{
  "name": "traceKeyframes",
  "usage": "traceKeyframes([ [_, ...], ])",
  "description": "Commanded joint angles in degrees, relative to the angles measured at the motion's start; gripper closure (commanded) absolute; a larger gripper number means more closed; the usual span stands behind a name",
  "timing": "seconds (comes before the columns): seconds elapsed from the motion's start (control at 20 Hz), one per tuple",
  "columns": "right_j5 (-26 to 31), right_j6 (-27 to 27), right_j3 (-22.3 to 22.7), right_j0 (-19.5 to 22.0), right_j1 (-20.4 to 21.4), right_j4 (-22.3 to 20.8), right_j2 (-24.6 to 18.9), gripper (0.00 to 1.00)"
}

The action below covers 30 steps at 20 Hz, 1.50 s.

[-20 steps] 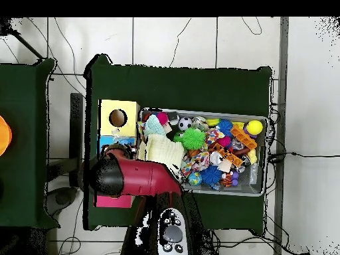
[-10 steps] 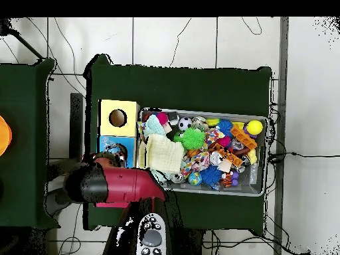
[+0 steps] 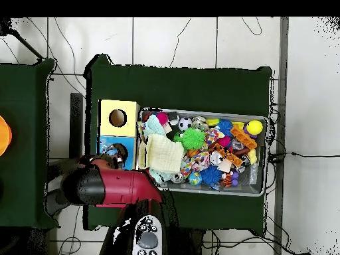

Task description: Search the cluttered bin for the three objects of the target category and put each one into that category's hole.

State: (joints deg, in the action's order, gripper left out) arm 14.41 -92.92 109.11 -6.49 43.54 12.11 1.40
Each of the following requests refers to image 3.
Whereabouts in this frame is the mint green cloth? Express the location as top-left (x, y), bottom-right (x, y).
top-left (143, 114), bottom-right (168, 137)

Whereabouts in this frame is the green spiky toy with eyes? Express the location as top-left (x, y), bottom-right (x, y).
top-left (173, 127), bottom-right (207, 151)

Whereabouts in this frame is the dark green covered side table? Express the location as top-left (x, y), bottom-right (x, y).
top-left (0, 58), bottom-right (60, 229)

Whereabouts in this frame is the yellow ball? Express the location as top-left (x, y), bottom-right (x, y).
top-left (246, 120), bottom-right (264, 135)

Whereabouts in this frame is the cream knitted cloth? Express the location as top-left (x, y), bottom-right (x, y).
top-left (137, 133), bottom-right (185, 174)

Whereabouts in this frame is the orange plastic building block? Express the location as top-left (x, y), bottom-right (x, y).
top-left (230, 124), bottom-right (258, 149)
top-left (212, 143), bottom-right (244, 168)

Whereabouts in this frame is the shallow clear mesh bin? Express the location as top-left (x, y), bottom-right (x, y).
top-left (134, 107), bottom-right (269, 197)

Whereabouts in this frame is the dark green table cloth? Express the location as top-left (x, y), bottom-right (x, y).
top-left (83, 54), bottom-right (274, 236)

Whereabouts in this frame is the blue globe ball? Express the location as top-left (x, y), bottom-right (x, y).
top-left (187, 171), bottom-right (203, 186)

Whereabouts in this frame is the blue spiky ball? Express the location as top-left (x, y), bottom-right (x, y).
top-left (216, 118), bottom-right (234, 137)

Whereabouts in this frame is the wooden box with three holes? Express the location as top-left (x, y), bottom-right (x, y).
top-left (96, 99), bottom-right (141, 172)

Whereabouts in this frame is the orange round object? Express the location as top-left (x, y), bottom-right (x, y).
top-left (0, 115), bottom-right (13, 157)

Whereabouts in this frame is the black equipment stand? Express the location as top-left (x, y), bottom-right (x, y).
top-left (69, 92), bottom-right (84, 160)

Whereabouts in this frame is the black and white soccer ball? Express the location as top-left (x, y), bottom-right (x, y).
top-left (177, 116), bottom-right (193, 131)

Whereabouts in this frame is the black power cable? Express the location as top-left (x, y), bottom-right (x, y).
top-left (267, 151), bottom-right (340, 163)

